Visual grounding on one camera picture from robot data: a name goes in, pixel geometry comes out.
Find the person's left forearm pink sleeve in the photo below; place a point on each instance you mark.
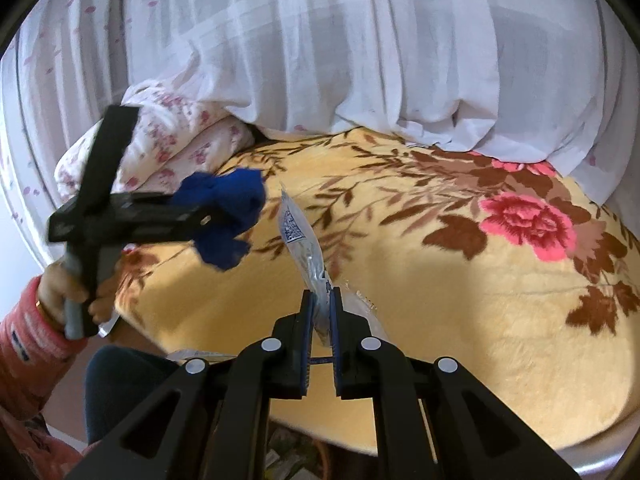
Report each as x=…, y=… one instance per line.
x=30, y=350

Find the white sheer curtain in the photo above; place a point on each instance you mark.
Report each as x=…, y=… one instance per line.
x=325, y=45

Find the folded pink floral quilt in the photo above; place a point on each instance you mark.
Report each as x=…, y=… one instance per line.
x=165, y=130

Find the blue cloth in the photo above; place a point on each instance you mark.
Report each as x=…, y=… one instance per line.
x=225, y=210

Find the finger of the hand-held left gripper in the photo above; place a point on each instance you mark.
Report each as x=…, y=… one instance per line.
x=150, y=201
x=165, y=225

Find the person's left hand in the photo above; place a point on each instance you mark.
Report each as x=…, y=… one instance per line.
x=55, y=285

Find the yellow floral blanket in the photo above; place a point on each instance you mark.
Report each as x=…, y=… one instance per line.
x=425, y=320

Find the person's leg in jeans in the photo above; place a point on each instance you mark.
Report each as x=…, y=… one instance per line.
x=130, y=390

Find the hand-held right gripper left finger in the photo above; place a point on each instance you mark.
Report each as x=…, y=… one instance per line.
x=307, y=342

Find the orange plastic bin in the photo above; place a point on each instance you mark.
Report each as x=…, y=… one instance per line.
x=326, y=462

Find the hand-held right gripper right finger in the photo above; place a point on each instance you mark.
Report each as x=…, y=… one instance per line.
x=336, y=342

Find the clear plastic wrapper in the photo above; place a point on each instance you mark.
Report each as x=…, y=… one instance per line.
x=300, y=240

